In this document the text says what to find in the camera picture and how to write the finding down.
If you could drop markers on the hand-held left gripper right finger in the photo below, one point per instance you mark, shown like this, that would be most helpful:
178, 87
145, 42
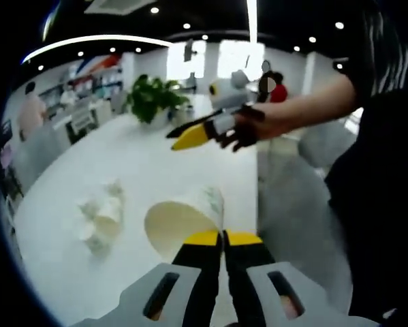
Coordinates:
244, 272

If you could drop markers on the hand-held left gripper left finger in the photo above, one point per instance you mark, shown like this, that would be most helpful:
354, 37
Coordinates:
200, 272

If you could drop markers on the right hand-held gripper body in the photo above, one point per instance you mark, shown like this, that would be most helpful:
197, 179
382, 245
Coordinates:
231, 93

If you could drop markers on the white paper cup green print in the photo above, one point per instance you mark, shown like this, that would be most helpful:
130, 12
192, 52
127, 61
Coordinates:
176, 218

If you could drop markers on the cluster of paper cups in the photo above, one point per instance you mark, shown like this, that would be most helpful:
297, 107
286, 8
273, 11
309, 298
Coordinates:
105, 218

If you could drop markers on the person's right hand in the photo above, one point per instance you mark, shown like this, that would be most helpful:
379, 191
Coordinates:
258, 127

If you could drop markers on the green potted plant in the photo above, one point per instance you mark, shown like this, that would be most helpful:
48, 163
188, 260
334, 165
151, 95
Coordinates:
149, 98

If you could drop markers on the white table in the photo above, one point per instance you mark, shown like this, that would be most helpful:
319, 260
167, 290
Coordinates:
139, 163

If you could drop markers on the dark hanging screen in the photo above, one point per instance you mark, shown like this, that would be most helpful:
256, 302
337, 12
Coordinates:
189, 51

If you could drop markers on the long ceiling light strip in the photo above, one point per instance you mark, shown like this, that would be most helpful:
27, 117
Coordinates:
251, 20

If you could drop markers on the group of ceiling spot lights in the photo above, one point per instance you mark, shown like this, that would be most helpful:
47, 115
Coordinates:
186, 26

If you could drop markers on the white mesh chair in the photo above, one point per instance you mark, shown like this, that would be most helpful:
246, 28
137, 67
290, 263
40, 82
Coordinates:
81, 119

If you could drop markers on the white storage shelf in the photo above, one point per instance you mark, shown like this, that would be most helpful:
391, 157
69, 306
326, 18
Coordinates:
88, 86

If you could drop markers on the curved ceiling light strip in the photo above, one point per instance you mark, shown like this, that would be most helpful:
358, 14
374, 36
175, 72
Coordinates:
98, 36

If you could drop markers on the ceiling air conditioner vent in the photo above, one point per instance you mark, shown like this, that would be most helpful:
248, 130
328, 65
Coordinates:
118, 5

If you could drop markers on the grey mesh chair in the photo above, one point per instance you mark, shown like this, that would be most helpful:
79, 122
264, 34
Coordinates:
43, 150

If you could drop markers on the red blue wall graphic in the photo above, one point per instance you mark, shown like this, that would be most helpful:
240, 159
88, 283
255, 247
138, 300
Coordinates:
101, 63

